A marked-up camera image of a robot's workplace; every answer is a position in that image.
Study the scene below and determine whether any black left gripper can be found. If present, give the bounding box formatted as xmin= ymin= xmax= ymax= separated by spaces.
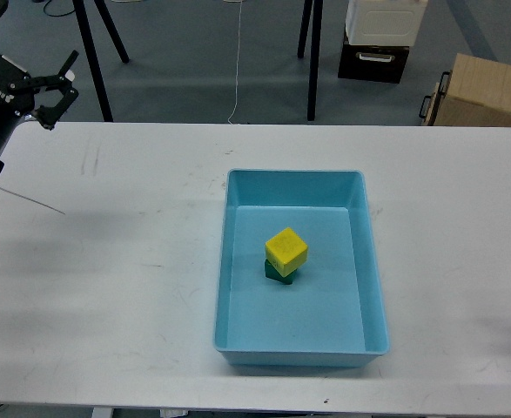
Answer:
xmin=0 ymin=0 xmax=79 ymax=153

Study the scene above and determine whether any yellow block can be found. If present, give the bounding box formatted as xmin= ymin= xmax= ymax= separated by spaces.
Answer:
xmin=265 ymin=227 xmax=308 ymax=277

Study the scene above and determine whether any green block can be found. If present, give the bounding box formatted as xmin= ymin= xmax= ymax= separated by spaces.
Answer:
xmin=264 ymin=260 xmax=298 ymax=285

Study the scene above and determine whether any cardboard box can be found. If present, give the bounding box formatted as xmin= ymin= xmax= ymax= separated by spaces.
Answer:
xmin=419 ymin=53 xmax=511 ymax=127

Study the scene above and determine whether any black tripod leg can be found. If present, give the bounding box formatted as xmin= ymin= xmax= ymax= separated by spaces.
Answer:
xmin=306 ymin=0 xmax=324 ymax=121
xmin=72 ymin=0 xmax=113 ymax=122
xmin=94 ymin=0 xmax=130 ymax=64
xmin=297 ymin=0 xmax=313 ymax=59

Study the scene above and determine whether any black tripod leg inner left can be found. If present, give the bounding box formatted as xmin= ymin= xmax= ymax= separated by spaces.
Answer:
xmin=94 ymin=0 xmax=130 ymax=64

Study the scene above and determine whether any blue plastic bin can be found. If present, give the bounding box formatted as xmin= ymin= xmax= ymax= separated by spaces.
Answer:
xmin=213 ymin=169 xmax=389 ymax=367

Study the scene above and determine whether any black tripod leg inner right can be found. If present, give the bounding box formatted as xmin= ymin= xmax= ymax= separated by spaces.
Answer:
xmin=297 ymin=0 xmax=313 ymax=59

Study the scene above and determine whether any white cord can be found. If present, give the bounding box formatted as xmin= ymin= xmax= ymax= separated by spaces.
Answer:
xmin=227 ymin=0 xmax=244 ymax=126

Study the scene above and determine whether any black box with handle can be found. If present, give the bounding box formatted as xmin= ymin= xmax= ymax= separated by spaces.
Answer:
xmin=338 ymin=35 xmax=410 ymax=84

